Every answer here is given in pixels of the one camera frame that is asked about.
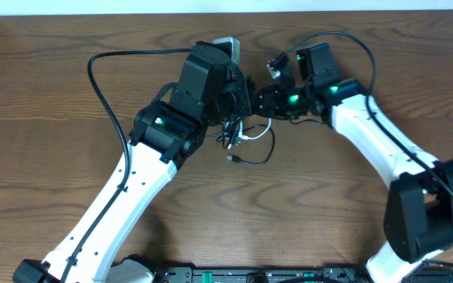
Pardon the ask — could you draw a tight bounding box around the black left camera cable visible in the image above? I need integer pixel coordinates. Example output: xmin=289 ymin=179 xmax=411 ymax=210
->
xmin=59 ymin=47 xmax=192 ymax=283

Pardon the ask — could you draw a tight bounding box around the white USB cable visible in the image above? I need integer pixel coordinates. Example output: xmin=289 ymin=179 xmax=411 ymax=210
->
xmin=226 ymin=117 xmax=273 ymax=150

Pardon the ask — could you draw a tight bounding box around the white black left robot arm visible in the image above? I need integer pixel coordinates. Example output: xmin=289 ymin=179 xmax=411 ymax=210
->
xmin=13 ymin=37 xmax=253 ymax=283

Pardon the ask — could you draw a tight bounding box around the black USB cable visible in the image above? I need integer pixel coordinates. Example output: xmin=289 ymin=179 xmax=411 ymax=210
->
xmin=206 ymin=116 xmax=276 ymax=166

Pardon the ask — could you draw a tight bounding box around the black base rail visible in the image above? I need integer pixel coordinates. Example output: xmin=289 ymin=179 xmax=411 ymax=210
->
xmin=108 ymin=255 xmax=453 ymax=283

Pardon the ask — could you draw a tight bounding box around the black right camera cable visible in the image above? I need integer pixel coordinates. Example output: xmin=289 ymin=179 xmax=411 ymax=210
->
xmin=285 ymin=31 xmax=453 ymax=270

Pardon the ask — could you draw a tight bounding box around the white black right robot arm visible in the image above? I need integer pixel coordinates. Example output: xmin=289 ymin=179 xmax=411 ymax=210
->
xmin=256 ymin=43 xmax=453 ymax=282

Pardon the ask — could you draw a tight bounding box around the black camera cable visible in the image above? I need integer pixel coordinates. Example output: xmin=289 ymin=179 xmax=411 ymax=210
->
xmin=285 ymin=31 xmax=453 ymax=270
xmin=59 ymin=47 xmax=192 ymax=283

